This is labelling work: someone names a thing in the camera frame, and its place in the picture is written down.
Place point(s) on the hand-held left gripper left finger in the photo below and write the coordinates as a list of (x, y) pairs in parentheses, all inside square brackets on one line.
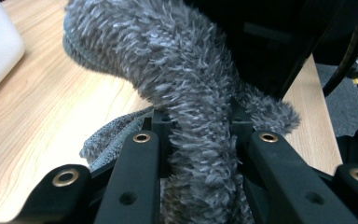
[(136, 186)]

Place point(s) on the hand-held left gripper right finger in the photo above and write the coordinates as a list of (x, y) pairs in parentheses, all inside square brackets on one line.
[(286, 186)]

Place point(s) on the grey fluffy cloth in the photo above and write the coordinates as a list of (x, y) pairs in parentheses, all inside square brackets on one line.
[(180, 77)]

